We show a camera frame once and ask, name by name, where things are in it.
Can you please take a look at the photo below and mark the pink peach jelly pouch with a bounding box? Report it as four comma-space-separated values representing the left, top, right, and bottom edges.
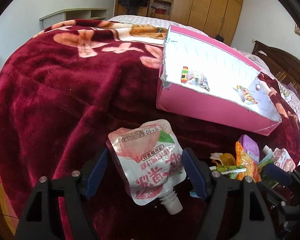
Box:
108, 119, 186, 215

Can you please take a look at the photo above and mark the purple jelly cup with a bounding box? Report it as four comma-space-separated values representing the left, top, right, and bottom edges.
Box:
239, 134, 260, 164

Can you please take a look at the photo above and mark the burger gummy packet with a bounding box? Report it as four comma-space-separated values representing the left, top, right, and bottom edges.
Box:
237, 85, 258, 105

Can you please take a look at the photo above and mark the small colourful gummy packet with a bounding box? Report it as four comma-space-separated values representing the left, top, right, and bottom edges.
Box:
180, 66, 210, 92

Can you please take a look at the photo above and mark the green pea snack packet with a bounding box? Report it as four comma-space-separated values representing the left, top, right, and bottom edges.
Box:
209, 165, 247, 179

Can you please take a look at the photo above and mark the orange snack packet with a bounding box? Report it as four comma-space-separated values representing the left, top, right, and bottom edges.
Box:
235, 141, 261, 183

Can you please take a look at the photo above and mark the red floral blanket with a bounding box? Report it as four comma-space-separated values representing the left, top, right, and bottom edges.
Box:
0, 20, 300, 239

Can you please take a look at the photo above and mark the pink cardboard box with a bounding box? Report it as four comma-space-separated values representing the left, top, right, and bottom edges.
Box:
157, 25, 282, 136

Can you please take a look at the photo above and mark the dark wooden headboard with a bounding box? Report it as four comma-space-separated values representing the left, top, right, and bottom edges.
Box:
253, 41, 300, 98

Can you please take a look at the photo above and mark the white low shelf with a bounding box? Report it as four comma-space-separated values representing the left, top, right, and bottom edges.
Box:
39, 8, 108, 30

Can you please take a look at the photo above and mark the wooden wardrobe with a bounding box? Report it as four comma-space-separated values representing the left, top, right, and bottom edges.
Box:
114, 0, 243, 45

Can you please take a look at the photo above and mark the framed wedding photo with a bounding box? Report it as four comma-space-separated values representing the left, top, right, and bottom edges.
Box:
294, 24, 300, 36

